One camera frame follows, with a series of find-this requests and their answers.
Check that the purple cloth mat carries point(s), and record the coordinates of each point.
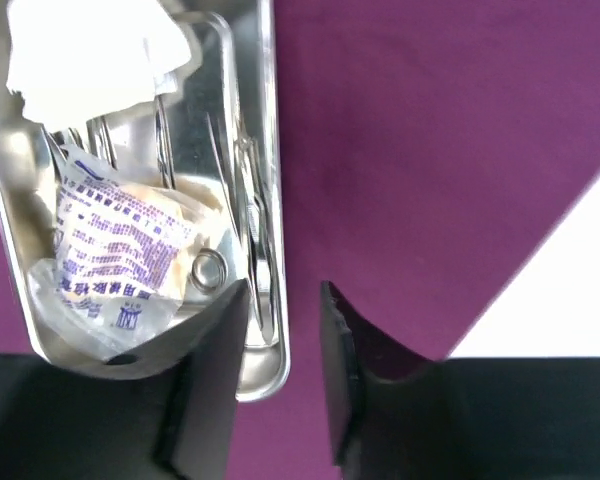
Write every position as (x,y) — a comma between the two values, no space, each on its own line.
(440,165)

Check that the stainless steel tray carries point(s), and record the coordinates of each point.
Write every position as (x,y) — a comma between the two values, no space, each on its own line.
(238,63)

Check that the steel forceps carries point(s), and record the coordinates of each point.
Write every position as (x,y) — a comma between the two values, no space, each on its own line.
(208,270)
(99,140)

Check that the clear plastic packet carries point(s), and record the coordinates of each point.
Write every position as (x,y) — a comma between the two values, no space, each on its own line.
(123,251)

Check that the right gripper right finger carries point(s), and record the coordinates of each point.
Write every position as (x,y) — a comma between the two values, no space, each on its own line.
(395,414)

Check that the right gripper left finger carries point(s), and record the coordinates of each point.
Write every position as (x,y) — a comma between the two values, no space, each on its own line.
(165,410)

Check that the gauze pad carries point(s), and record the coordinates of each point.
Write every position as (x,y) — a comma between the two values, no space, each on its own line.
(73,61)

